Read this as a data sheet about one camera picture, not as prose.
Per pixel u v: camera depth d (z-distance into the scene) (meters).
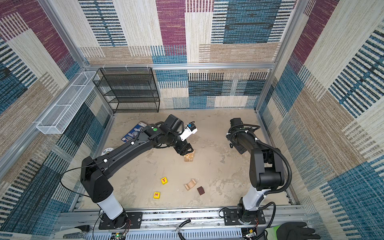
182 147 0.68
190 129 0.69
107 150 0.89
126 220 0.72
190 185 0.83
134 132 1.05
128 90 1.11
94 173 0.43
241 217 0.67
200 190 0.82
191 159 0.93
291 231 0.70
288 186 0.43
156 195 0.79
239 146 0.85
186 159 0.92
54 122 0.70
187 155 0.91
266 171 0.48
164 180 0.85
